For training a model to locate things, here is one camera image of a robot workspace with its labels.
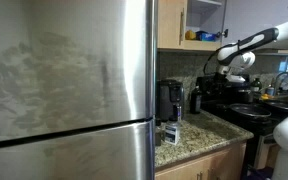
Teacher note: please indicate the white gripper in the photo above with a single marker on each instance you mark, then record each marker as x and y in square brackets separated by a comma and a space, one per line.
[234, 78]

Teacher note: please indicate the black coffee maker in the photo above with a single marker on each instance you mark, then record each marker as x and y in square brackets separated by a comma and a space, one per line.
[168, 98]

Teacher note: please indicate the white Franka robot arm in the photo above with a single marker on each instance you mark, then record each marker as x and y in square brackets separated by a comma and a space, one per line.
[284, 33]

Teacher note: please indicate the white open cabinet door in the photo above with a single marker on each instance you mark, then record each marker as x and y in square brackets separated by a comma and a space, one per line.
[257, 16]

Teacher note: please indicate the black cooking pot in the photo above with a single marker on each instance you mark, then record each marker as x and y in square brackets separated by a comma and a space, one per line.
[243, 95]

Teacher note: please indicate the green bottle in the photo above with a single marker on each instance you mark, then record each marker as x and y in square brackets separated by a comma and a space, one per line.
[256, 85]

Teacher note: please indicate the black countertop appliance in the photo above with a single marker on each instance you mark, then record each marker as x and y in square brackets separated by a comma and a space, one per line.
[212, 87]

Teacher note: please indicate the black frying pan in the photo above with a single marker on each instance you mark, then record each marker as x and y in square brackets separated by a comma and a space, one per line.
[250, 110]

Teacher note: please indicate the yellow sponge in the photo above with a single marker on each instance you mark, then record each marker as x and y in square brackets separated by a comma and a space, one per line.
[265, 96]

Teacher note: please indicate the blue cup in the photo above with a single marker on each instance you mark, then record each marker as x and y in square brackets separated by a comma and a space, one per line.
[270, 90]

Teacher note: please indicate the black kitchen stove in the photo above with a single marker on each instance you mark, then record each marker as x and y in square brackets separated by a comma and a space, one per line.
[250, 123]

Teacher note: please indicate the chrome sink faucet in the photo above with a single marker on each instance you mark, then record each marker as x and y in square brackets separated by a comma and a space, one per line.
[285, 80]

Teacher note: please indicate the blue box in cabinet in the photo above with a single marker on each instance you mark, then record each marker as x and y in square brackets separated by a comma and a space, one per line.
[205, 36]

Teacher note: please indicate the dark pan by sink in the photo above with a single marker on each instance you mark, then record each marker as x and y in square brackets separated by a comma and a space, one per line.
[283, 106]

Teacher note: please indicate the light wood base cabinet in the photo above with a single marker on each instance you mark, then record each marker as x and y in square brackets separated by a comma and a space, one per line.
[204, 165]

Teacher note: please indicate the stainless steel refrigerator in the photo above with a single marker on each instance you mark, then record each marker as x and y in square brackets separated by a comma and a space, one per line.
[67, 86]

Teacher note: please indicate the light wood wall cabinet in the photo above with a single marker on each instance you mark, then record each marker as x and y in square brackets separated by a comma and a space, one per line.
[169, 23]

